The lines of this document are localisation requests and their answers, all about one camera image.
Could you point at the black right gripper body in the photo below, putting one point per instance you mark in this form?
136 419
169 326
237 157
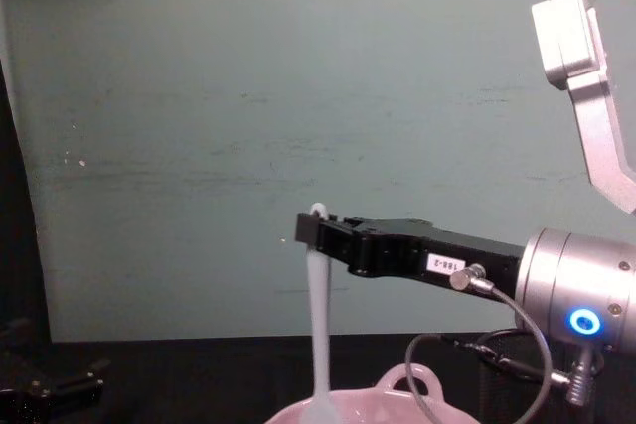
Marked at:
397 250

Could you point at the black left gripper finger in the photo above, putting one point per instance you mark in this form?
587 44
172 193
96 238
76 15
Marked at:
14 330
82 380

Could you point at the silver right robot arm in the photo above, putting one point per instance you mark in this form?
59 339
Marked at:
561 270

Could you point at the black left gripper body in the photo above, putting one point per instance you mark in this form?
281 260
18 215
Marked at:
25 394

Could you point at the dark hanging curtain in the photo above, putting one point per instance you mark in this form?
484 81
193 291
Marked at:
20 225

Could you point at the white plastic spoon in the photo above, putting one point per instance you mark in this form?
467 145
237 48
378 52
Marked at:
320 325

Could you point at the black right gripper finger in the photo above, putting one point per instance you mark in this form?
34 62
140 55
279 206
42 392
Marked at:
318 238
348 221

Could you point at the black table cloth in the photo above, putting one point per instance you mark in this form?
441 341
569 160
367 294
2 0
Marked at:
208 379

